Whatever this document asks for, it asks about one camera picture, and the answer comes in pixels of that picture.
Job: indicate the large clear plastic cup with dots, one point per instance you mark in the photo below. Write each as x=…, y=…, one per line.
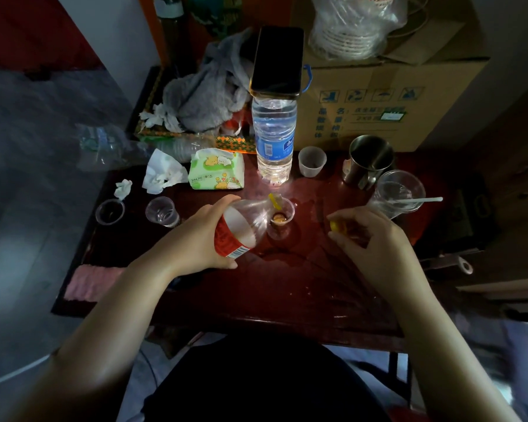
x=396, y=188

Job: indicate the person's left forearm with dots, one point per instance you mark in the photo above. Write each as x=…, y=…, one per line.
x=101, y=338

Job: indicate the patterned green orange box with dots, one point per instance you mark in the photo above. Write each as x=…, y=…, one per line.
x=233, y=144

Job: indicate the small crumpled white tissue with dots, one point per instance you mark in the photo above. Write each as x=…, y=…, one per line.
x=123, y=188

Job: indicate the dark glass bottle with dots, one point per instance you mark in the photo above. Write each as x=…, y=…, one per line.
x=171, y=35

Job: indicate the small clear cup with liquid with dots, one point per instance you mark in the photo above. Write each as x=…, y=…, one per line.
x=281, y=226

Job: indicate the person's left thumb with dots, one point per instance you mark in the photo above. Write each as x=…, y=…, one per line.
x=226, y=203

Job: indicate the grey cloth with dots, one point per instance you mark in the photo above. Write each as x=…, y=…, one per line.
x=202, y=96

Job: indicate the person's dark clothing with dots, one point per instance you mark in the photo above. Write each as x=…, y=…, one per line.
x=264, y=382

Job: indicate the small translucent plastic cup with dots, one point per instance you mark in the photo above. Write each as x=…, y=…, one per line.
x=312, y=164

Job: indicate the person's right hand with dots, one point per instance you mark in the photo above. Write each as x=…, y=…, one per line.
x=383, y=250

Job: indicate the green tissue pack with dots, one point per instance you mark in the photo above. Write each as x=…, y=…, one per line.
x=215, y=171

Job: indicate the white crumpled tissue wad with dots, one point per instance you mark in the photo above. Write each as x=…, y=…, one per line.
x=160, y=116

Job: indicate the person's right thumb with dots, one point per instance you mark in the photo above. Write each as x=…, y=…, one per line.
x=344, y=238

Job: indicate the large crumpled white tissue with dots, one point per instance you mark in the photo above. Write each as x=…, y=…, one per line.
x=163, y=173

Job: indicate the person's left hand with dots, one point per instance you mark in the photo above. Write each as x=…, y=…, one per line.
x=189, y=241

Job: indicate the yellow bottle cap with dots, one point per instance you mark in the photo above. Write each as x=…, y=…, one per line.
x=335, y=226

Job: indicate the black smartphone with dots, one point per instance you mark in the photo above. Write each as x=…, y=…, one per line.
x=277, y=61

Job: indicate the blue label water bottle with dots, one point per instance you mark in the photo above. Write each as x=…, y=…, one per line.
x=274, y=140

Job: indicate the metal latch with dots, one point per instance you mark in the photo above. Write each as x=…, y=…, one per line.
x=460, y=263

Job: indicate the crumpled clear plastic bag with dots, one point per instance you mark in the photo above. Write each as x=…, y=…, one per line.
x=105, y=147

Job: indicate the white plastic spoon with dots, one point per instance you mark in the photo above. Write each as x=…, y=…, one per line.
x=416, y=200

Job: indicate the pink towel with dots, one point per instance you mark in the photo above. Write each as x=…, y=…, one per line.
x=92, y=283

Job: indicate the red label plastic bottle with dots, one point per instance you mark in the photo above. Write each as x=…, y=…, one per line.
x=246, y=224

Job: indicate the person's right forearm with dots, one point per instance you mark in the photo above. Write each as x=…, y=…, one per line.
x=444, y=351

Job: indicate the small clear empty cup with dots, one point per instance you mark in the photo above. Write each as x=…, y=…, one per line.
x=110, y=213
x=163, y=213

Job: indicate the brown cardboard box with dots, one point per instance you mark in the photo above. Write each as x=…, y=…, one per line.
x=400, y=96

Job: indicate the metal mug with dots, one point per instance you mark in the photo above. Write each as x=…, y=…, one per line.
x=369, y=164

